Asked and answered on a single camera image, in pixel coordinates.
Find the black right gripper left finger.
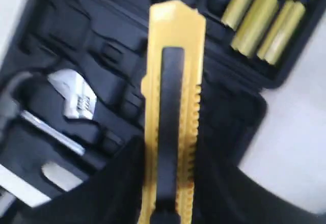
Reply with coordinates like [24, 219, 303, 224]
[18, 137, 145, 223]

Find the middle yellow black screwdriver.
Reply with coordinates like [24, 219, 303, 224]
[231, 0, 279, 58]

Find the short yellow black screwdriver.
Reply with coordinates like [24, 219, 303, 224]
[221, 0, 252, 31]

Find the silver adjustable wrench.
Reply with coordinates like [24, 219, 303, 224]
[47, 69, 97, 120]

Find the steel claw hammer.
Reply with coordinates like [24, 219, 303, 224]
[1, 71, 86, 156]

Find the yellow utility knife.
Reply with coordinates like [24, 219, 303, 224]
[139, 0, 206, 223]

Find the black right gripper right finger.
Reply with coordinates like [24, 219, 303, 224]
[195, 142, 325, 223]

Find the black plastic tool case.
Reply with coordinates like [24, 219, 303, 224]
[0, 0, 321, 207]

